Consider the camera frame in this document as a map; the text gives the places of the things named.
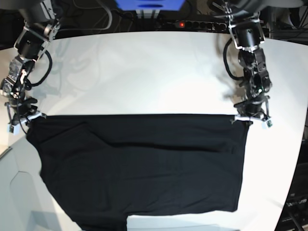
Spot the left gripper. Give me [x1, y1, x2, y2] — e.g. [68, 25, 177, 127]
[231, 95, 271, 124]

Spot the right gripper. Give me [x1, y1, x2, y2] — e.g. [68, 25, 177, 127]
[4, 97, 47, 128]

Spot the black T-shirt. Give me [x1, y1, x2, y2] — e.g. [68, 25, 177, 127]
[26, 115, 249, 231]

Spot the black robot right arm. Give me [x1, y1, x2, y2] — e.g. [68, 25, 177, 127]
[0, 0, 60, 130]

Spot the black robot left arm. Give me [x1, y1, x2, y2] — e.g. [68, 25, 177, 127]
[215, 0, 305, 128]

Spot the black power strip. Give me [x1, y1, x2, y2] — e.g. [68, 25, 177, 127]
[162, 21, 228, 33]

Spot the black equipment case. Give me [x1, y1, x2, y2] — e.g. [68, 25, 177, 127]
[276, 158, 308, 231]

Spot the blue plastic box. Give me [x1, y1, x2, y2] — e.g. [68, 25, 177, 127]
[116, 0, 185, 11]

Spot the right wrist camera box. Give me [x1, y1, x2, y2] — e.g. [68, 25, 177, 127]
[7, 124, 20, 135]

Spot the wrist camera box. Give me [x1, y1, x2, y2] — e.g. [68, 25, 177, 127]
[7, 124, 20, 135]
[262, 118, 273, 129]

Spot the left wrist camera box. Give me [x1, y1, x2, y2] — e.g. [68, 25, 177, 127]
[262, 118, 273, 129]

